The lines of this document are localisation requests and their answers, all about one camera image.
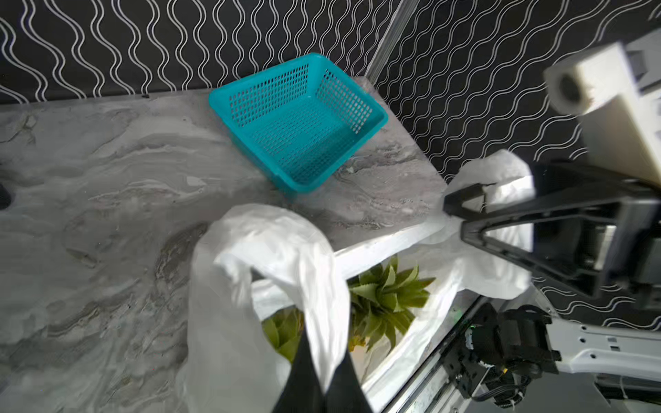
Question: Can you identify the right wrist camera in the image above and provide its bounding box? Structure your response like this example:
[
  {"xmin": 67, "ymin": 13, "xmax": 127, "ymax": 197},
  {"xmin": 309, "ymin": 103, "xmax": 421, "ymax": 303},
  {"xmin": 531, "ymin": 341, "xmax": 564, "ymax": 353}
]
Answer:
[{"xmin": 543, "ymin": 30, "xmax": 660, "ymax": 184}]

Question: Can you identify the white plastic bag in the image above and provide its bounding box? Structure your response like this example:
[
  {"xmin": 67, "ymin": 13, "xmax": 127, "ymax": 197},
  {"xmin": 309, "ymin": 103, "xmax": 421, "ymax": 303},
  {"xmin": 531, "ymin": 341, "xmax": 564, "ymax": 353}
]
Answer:
[{"xmin": 175, "ymin": 149, "xmax": 538, "ymax": 413}]

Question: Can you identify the teal plastic basket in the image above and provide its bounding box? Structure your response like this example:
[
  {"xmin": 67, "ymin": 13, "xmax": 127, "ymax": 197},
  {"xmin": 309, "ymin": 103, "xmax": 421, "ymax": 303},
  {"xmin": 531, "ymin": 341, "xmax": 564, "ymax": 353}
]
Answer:
[{"xmin": 208, "ymin": 53, "xmax": 388, "ymax": 195}]

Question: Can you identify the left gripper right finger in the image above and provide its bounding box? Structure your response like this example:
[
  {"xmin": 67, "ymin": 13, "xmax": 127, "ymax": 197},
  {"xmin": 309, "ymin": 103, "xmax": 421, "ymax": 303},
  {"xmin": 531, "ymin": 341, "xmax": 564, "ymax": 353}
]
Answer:
[{"xmin": 325, "ymin": 356, "xmax": 373, "ymax": 413}]

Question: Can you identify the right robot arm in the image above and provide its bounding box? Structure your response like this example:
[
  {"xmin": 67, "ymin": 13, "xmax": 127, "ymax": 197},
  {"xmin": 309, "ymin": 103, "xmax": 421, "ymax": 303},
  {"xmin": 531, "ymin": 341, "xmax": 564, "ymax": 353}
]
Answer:
[{"xmin": 442, "ymin": 163, "xmax": 660, "ymax": 409}]

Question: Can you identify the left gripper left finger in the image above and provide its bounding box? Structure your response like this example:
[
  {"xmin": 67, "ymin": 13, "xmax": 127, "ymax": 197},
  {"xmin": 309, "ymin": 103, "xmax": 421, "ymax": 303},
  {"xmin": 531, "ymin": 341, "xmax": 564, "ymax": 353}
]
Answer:
[{"xmin": 272, "ymin": 331, "xmax": 325, "ymax": 413}]

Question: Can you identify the pineapple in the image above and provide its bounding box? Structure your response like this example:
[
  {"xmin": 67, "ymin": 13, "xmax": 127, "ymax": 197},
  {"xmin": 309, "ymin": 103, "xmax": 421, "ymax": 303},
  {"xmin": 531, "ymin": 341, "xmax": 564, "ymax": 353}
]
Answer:
[
  {"xmin": 262, "ymin": 306, "xmax": 305, "ymax": 364},
  {"xmin": 348, "ymin": 256, "xmax": 434, "ymax": 351}
]

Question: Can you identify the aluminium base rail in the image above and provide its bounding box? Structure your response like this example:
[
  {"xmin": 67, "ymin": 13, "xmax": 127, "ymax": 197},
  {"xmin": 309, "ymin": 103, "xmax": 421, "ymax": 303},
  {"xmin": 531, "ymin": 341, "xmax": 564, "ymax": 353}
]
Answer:
[{"xmin": 383, "ymin": 292, "xmax": 490, "ymax": 412}]

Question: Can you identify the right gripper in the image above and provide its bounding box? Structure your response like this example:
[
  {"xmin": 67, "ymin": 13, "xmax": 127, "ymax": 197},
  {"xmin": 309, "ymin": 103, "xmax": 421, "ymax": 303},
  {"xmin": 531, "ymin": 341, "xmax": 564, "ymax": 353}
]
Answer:
[{"xmin": 443, "ymin": 163, "xmax": 660, "ymax": 310}]

